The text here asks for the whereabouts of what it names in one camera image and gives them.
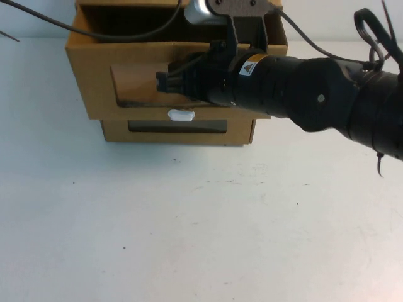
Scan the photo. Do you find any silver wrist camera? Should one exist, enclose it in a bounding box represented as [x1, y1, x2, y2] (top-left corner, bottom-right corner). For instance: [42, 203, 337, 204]
[183, 0, 229, 26]

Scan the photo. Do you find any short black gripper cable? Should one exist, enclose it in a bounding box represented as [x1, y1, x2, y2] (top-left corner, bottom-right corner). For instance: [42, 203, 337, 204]
[171, 52, 206, 80]

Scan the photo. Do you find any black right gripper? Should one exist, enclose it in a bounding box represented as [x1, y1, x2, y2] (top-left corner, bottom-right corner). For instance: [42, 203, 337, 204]
[156, 40, 244, 107]

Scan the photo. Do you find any white drawer handle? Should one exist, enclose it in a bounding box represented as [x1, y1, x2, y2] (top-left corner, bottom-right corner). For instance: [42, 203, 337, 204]
[167, 109, 196, 122]

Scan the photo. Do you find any brown cardboard shoe box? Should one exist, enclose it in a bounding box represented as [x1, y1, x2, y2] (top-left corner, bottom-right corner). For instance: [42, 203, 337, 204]
[65, 0, 289, 147]

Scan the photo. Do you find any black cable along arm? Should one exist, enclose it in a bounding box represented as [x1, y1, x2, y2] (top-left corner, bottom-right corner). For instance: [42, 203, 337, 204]
[270, 6, 383, 67]

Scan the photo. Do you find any looped black cable bundle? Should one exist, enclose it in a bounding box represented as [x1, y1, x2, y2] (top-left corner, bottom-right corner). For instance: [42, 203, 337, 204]
[353, 0, 403, 75]

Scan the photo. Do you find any long black camera cable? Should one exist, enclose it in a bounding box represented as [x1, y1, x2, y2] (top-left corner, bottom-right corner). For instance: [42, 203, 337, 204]
[0, 0, 187, 42]

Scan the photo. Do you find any brown and black camera mount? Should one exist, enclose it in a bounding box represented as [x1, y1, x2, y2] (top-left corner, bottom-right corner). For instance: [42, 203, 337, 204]
[206, 0, 275, 55]

